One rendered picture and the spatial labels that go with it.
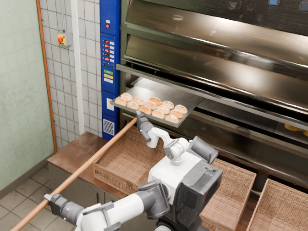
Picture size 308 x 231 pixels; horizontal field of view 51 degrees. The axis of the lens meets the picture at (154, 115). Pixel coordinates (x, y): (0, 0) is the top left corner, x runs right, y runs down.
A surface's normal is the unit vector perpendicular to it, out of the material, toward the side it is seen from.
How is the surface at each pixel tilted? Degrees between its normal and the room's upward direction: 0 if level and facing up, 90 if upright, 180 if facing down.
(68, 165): 0
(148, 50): 70
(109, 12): 90
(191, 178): 0
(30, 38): 90
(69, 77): 90
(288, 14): 90
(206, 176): 0
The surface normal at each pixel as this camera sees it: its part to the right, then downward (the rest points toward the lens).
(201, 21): -0.44, 0.13
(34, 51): 0.87, 0.32
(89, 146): 0.07, -0.84
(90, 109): -0.50, 0.44
